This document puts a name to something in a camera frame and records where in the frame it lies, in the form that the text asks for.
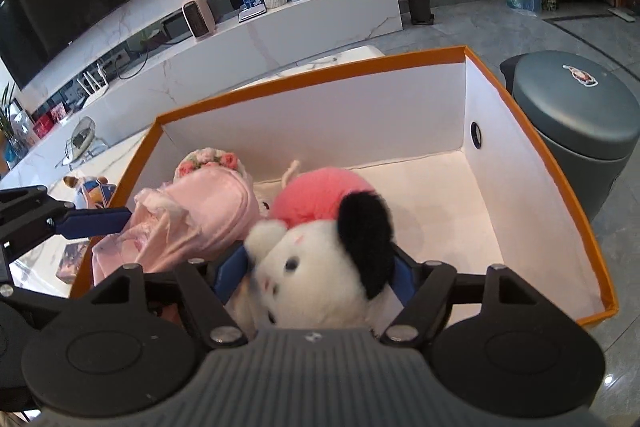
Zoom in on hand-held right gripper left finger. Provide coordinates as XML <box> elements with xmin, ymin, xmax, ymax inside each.
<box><xmin>91</xmin><ymin>246</ymin><xmax>252</xmax><ymax>349</ymax></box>

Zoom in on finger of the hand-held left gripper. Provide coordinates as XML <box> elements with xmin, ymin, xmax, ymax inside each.
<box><xmin>0</xmin><ymin>278</ymin><xmax>93</xmax><ymax>305</ymax></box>
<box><xmin>0</xmin><ymin>187</ymin><xmax>134</xmax><ymax>260</ymax></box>

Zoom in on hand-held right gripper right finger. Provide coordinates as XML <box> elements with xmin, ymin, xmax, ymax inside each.
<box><xmin>381</xmin><ymin>244</ymin><xmax>544</xmax><ymax>349</ymax></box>

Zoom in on pink doll dress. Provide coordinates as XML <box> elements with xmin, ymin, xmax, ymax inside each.
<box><xmin>90</xmin><ymin>147</ymin><xmax>262</xmax><ymax>284</ymax></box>

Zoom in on white and pink plush toy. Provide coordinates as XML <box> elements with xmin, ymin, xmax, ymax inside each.
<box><xmin>227</xmin><ymin>165</ymin><xmax>401</xmax><ymax>339</ymax></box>

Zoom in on orange cardboard box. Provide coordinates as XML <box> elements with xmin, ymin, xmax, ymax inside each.
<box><xmin>67</xmin><ymin>46</ymin><xmax>621</xmax><ymax>329</ymax></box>

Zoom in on small blue plush toy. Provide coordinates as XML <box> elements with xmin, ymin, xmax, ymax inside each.
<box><xmin>62</xmin><ymin>175</ymin><xmax>119</xmax><ymax>210</ymax></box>

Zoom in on printed card box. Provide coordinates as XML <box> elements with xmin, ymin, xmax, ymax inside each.
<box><xmin>56</xmin><ymin>241</ymin><xmax>94</xmax><ymax>284</ymax></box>

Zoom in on small desk fan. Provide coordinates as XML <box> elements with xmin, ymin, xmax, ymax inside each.
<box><xmin>55</xmin><ymin>116</ymin><xmax>109</xmax><ymax>168</ymax></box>

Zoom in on red gift boxes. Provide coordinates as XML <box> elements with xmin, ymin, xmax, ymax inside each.
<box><xmin>32</xmin><ymin>103</ymin><xmax>72</xmax><ymax>138</ymax></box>

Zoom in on leafy plant in vase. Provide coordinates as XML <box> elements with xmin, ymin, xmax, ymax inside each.
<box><xmin>0</xmin><ymin>82</ymin><xmax>32</xmax><ymax>174</ymax></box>

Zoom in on white router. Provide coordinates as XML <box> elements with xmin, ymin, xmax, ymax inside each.
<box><xmin>79</xmin><ymin>65</ymin><xmax>111</xmax><ymax>96</ymax></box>

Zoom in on white space heater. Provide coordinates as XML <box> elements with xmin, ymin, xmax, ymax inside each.
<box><xmin>182</xmin><ymin>0</ymin><xmax>217</xmax><ymax>42</ymax></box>

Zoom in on grey round trash bin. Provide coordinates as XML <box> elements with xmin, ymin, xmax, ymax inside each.
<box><xmin>498</xmin><ymin>50</ymin><xmax>640</xmax><ymax>224</ymax></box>

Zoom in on white marble television cabinet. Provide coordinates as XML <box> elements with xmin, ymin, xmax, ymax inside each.
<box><xmin>20</xmin><ymin>0</ymin><xmax>404</xmax><ymax>148</ymax></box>

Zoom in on grey laptop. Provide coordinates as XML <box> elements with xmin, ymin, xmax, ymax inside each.
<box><xmin>237</xmin><ymin>4</ymin><xmax>269</xmax><ymax>24</ymax></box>

